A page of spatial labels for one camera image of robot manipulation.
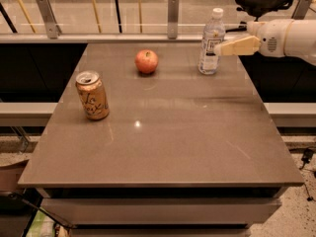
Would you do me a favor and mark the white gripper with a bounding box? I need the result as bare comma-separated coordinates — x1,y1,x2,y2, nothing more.
213,19,293,57

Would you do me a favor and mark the clear plastic water bottle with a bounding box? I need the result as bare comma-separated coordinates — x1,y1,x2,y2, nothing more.
198,8,225,75

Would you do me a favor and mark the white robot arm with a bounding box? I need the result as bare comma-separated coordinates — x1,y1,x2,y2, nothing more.
213,19,316,65

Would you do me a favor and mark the red apple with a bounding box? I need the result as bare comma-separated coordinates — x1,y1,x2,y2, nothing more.
134,49,158,74

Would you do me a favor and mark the orange soda can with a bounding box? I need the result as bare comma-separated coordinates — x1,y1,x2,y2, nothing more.
75,70,110,120

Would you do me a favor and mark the grey metal railing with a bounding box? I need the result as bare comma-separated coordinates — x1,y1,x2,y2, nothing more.
0,0,316,45

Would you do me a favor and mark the black power adapter with cable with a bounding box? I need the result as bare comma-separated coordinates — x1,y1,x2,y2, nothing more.
299,148,315,201

